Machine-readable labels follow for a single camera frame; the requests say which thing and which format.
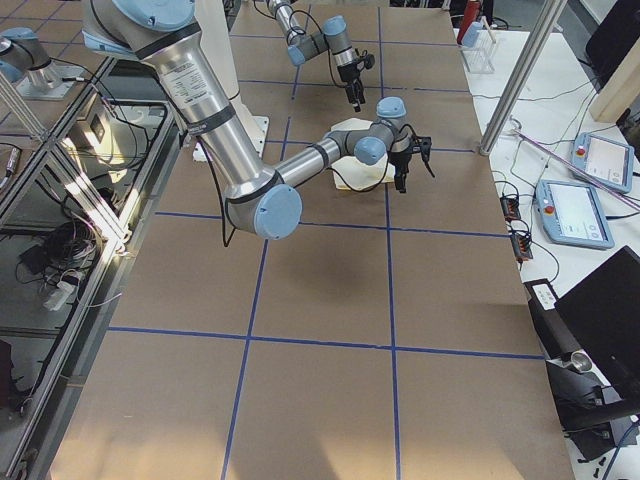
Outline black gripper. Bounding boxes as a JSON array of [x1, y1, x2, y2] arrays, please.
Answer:
[[337, 61, 365, 112], [389, 147, 413, 193]]

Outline cream long sleeve shirt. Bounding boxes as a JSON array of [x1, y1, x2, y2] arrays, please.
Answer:
[[330, 117, 396, 192]]

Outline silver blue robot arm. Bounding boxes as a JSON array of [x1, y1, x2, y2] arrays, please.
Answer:
[[265, 0, 375, 112], [82, 1, 419, 240]]

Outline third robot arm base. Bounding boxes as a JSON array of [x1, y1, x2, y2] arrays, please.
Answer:
[[1, 27, 83, 101]]

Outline far black relay module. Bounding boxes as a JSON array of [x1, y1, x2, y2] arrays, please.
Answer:
[[500, 193, 522, 222]]

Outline black relay module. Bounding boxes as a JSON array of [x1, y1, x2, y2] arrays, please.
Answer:
[[500, 193, 522, 222], [508, 222, 533, 264]]

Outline metal reacher grabber tool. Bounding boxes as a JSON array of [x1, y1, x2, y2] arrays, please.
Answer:
[[509, 116, 639, 212]]

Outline clear acrylic rack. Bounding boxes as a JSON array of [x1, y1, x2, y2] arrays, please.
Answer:
[[460, 30, 497, 74]]

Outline near black relay module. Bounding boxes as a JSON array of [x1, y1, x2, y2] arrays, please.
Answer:
[[508, 222, 533, 264]]

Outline red cylinder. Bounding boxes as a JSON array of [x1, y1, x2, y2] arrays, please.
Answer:
[[459, 0, 481, 36]]

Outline wooden stick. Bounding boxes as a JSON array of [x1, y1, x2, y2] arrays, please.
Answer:
[[481, 16, 497, 44]]

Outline near blue teach pendant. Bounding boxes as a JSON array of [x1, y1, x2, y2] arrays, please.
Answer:
[[535, 180, 615, 250]]

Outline blue teach pendant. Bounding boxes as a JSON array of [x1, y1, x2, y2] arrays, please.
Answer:
[[571, 132, 635, 194], [535, 180, 615, 250]]

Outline far blue teach pendant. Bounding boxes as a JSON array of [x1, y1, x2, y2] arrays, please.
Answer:
[[571, 132, 635, 194]]

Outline black monitor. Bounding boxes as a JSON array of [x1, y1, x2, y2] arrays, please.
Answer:
[[556, 246, 639, 398]]

